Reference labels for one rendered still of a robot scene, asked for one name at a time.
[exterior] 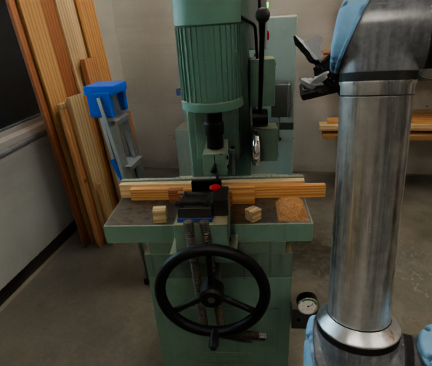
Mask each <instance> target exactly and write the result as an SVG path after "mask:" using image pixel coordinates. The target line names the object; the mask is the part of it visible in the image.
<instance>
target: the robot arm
mask: <svg viewBox="0 0 432 366"><path fill-rule="evenodd" d="M293 39H294V42H295V45H296V46H297V47H298V48H299V49H300V51H301V52H302V53H303V54H304V55H305V57H306V58H307V60H308V61H309V62H310V63H312V64H314V65H315V67H314V68H313V70H314V77H313V78H310V77H309V78H305V77H303V78H299V81H300V82H301V84H300V86H299V89H300V95H301V99H302V100H303V101H304V100H308V99H313V98H316V97H322V96H325V95H329V94H334V93H338V95H339V98H340V102H339V115H338V141H337V154H336V167H335V192H334V205H333V230H332V243H331V257H330V282H329V295H328V302H327V303H326V304H323V305H322V306H321V307H320V308H319V311H318V312H317V314H315V315H312V316H310V318H309V320H308V323H307V326H306V340H305V341H304V351H303V366H432V324H429V325H427V326H425V327H424V329H422V330H421V331H420V332H419V333H418V335H417V336H414V335H408V334H404V333H402V332H401V327H400V324H399V323H398V321H397V320H396V319H395V317H393V316H392V315H391V308H392V301H393V294H394V280H395V274H396V260H397V253H398V246H399V233H400V226H401V218H402V206H403V198H404V185H405V178H406V170H407V158H408V150H409V137H410V130H411V122H412V110H413V102H414V95H415V84H416V83H417V82H418V81H432V0H344V1H343V3H342V5H341V7H340V9H339V12H338V16H337V20H336V23H335V29H334V34H333V41H332V46H331V51H330V54H329V55H328V56H326V58H325V59H324V60H323V59H322V58H323V52H322V51H321V49H320V46H321V44H322V41H323V39H322V37H321V36H320V35H316V36H314V37H312V38H310V39H308V40H306V41H303V40H302V39H301V38H299V37H298V36H297V35H294V37H293Z"/></svg>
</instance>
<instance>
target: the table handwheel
mask: <svg viewBox="0 0 432 366"><path fill-rule="evenodd" d="M199 256H205V262H206V269H207V280H205V281H203V283H202V285H201V288H200V295H199V296H197V297H195V298H193V299H191V300H189V301H187V302H185V303H183V304H180V305H178V306H175V307H172V305H171V303H170V302H169V300H168V297H167V295H166V281H167V279H168V276H169V275H170V273H171V271H172V270H173V269H174V268H175V267H177V266H178V265H179V264H181V263H182V262H184V261H186V260H188V259H192V258H195V257H199ZM212 256H219V257H223V258H226V259H230V260H233V261H235V262H237V263H238V264H241V265H242V266H244V267H245V268H246V269H247V270H248V271H249V272H250V273H251V274H252V275H253V276H254V277H255V279H256V282H257V283H258V288H259V299H258V303H257V305H256V307H252V306H249V305H247V304H244V303H242V302H240V301H238V300H235V299H233V298H231V297H229V296H226V295H224V284H223V283H222V282H221V265H222V263H216V271H215V272H213V259H212ZM155 297H156V301H157V302H158V306H159V307H160V309H161V311H162V312H163V313H164V315H165V316H167V318H169V319H170V321H172V323H174V324H175V325H177V326H178V327H180V328H181V329H183V330H186V331H188V332H190V333H194V334H196V335H199V336H207V337H210V335H211V331H212V329H213V328H217V329H218V333H219V337H225V336H233V335H236V334H238V333H241V332H243V331H246V330H247V329H249V328H251V327H253V326H254V325H255V324H256V323H257V322H258V321H259V320H260V319H261V318H262V317H263V316H264V314H265V313H266V311H267V309H268V306H269V302H270V298H271V288H270V284H269V280H268V277H267V276H266V273H265V272H264V270H263V269H262V268H261V266H260V265H259V264H258V263H257V262H256V261H255V260H254V259H252V258H251V257H250V256H249V255H247V254H246V253H243V252H242V251H239V250H237V249H236V248H232V247H229V246H226V245H219V244H199V245H193V246H190V247H187V248H184V249H181V250H180V251H177V252H176V253H174V254H173V255H171V256H170V257H169V258H168V259H167V260H166V261H165V262H164V263H163V264H162V266H161V267H160V269H159V270H158V273H157V275H156V278H155ZM200 302H201V304H202V305H204V306H207V307H209V308H216V307H218V306H221V305H222V303H223V302H225V303H227V304H230V305H233V306H236V307H237V308H240V309H242V310H244V311H247V312H249V313H250V314H249V315H248V316H247V317H245V318H244V319H242V320H240V321H238V322H235V323H232V324H229V325H217V326H215V325H203V324H200V323H197V322H193V321H192V320H189V319H187V318H186V317H183V316H182V315H181V314H180V313H179V312H181V311H183V310H185V309H187V308H189V307H191V306H194V305H195V304H199V303H200Z"/></svg>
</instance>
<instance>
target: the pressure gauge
mask: <svg viewBox="0 0 432 366"><path fill-rule="evenodd" d="M296 303H297V309H298V311H299V312H300V313H302V314H313V313H315V312H316V311H317V310H318V309H319V303H318V300H317V297H316V295H315V294H313V293H311V292H303V293H300V294H299V295H298V296H297V298H296ZM312 304H313V305H312ZM307 306H309V307H307Z"/></svg>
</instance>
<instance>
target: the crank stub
mask: <svg viewBox="0 0 432 366"><path fill-rule="evenodd" d="M208 347H209V349H210V350H211V351H215V350H217V349H218V347H219V333H218V329H217V328H213V329H212V331H211V335H210V339H209V345H208Z"/></svg>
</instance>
